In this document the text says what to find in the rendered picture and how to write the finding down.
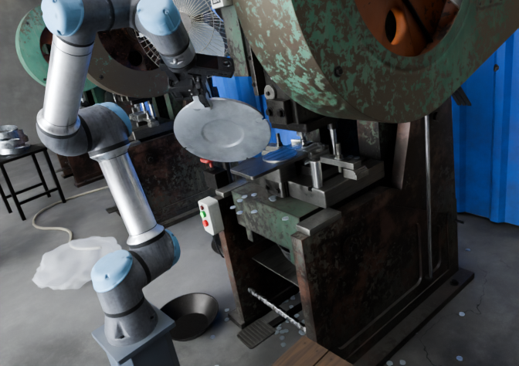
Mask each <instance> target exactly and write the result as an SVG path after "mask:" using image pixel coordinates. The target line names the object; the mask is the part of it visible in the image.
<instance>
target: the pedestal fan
mask: <svg viewBox="0 0 519 366"><path fill-rule="evenodd" d="M172 1H173V2H174V4H175V6H176V7H177V9H178V10H179V13H180V16H181V20H182V22H183V24H184V26H185V29H186V31H187V33H188V34H189V35H188V36H189V38H190V40H191V41H192V45H193V46H194V49H195V53H201V54H206V55H213V56H223V57H226V53H229V52H228V51H229V50H228V48H227V49H226V48H225V44H224V41H223V38H224V37H222V36H221V35H220V33H219V32H221V31H220V29H223V28H220V27H221V25H222V24H221V18H220V17H213V14H211V13H213V12H212V9H211V7H212V3H211V0H172ZM209 11H211V12H209ZM214 12H215V11H214ZM210 14H211V15H212V16H211V15H210ZM211 17H212V18H213V27H212V26H210V25H211V24H209V23H210V21H212V20H210V19H211ZM214 18H220V19H216V20H214ZM214 21H220V27H219V30H218V31H217V29H215V27H214V26H215V25H214ZM134 31H135V30H134ZM136 31H137V30H136ZM136 31H135V34H136V36H137V33H136ZM139 35H140V37H143V38H144V37H146V38H147V39H146V40H148V41H149V42H150V43H151V44H153V47H154V48H156V47H155V46H154V43H153V42H152V40H151V39H150V38H148V37H147V36H145V35H144V34H142V33H140V32H139ZM138 37H139V36H137V39H138ZM224 39H226V38H224ZM146 40H145V38H144V41H145V42H146ZM138 41H139V39H138ZM139 42H140V41H139ZM150 43H149V44H150ZM140 44H141V43H140ZM146 44H147V42H146ZM149 44H147V46H148V47H149ZM147 46H145V47H147ZM141 47H142V48H143V46H141ZM145 47H144V48H145ZM153 47H152V48H153ZM144 48H143V50H144ZM152 48H150V47H149V49H150V50H149V51H152ZM225 50H226V53H225ZM227 50H228V51H227ZM144 51H145V50H144ZM149 51H148V52H147V53H146V54H147V55H148V53H149ZM145 52H146V51H145ZM152 52H153V51H152ZM153 53H154V52H153ZM153 55H155V54H153ZM148 57H149V58H150V59H151V60H152V61H153V59H152V57H153V56H152V57H150V56H148ZM157 58H158V56H157ZM158 59H159V58H158ZM157 61H158V60H157ZM157 61H153V62H154V63H155V64H156V65H157V66H158V64H157V63H156V62H157ZM206 77H207V80H208V82H209V88H210V90H211V94H212V97H215V95H214V92H213V88H212V81H211V77H212V76H207V75H206ZM230 165H231V162H230V164H229V162H222V166H223V169H226V170H227V173H228V177H229V183H230V184H231V183H233V179H232V173H231V171H230V169H231V168H232V165H231V168H230ZM215 240H216V242H217V245H218V247H219V250H220V252H221V254H222V255H223V256H224V254H223V251H222V244H221V241H220V238H219V234H218V233H217V234H216V235H215ZM211 246H212V249H213V250H214V251H215V252H216V253H218V254H219V251H218V250H217V248H216V245H215V242H214V239H213V240H212V243H211ZM219 255H220V254H219Z"/></svg>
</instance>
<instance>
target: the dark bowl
mask: <svg viewBox="0 0 519 366"><path fill-rule="evenodd" d="M160 310H161V311H162V312H164V313H165V314H166V315H168V316H169V317H170V318H171V319H172V320H174V321H175V325H176V326H175V327H174V328H172V329H171V330H170V331H169V332H170V335H171V339H172V340H173V341H191V340H193V339H196V338H197V337H199V336H201V335H202V334H203V333H204V332H205V331H206V330H207V328H208V327H209V326H210V325H211V324H212V322H213V321H214V320H215V318H216V317H217V315H218V312H219V304H218V302H217V300H216V299H215V298H214V297H213V296H211V295H209V294H207V293H188V294H185V295H182V296H179V297H176V298H174V299H173V300H171V301H169V302H167V303H166V304H165V305H164V306H163V307H162V308H161V309H160Z"/></svg>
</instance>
